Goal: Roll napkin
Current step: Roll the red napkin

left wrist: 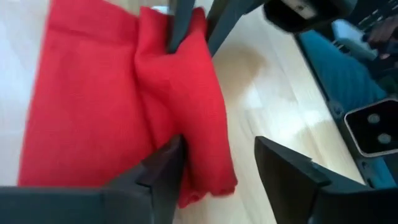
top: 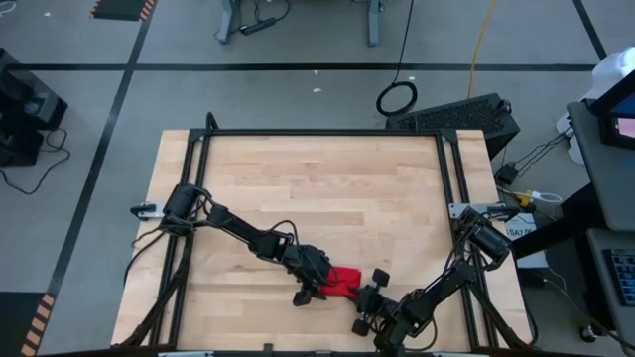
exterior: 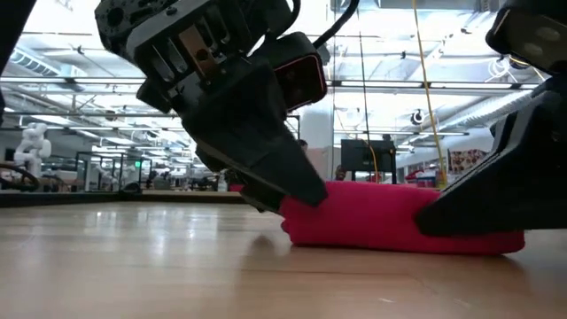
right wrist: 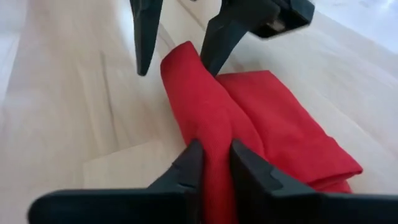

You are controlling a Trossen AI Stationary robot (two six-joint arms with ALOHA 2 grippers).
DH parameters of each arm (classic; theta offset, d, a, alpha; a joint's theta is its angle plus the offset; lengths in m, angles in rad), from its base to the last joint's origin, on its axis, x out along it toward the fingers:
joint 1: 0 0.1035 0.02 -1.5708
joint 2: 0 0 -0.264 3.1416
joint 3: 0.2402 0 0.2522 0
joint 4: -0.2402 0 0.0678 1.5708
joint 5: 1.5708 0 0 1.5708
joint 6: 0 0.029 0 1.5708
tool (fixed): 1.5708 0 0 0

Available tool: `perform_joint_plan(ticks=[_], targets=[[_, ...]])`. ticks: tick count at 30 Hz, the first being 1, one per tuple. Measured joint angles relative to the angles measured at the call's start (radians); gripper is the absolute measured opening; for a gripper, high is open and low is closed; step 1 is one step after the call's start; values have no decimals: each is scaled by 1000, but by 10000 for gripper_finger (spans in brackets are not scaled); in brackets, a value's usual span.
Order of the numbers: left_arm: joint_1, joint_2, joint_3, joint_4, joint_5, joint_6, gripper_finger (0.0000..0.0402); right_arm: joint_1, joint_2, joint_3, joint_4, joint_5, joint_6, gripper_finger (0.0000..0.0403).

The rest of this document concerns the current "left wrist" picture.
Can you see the person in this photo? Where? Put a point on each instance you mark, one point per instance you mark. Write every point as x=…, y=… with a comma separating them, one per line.
x=384, y=34

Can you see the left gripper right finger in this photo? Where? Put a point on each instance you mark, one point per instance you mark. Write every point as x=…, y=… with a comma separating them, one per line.
x=295, y=193

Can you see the silver framed camera box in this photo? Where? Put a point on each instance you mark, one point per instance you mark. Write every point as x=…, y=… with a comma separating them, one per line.
x=373, y=130

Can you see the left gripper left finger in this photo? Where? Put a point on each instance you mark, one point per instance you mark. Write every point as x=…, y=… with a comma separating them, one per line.
x=124, y=202

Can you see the black metal table frame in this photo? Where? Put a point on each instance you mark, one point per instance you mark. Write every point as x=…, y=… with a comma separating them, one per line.
x=334, y=109

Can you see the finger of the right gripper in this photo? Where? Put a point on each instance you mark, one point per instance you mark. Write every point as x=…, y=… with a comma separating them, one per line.
x=182, y=21
x=227, y=21

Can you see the red cloth napkin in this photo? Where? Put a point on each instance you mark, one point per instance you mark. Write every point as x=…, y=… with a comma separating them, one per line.
x=93, y=109

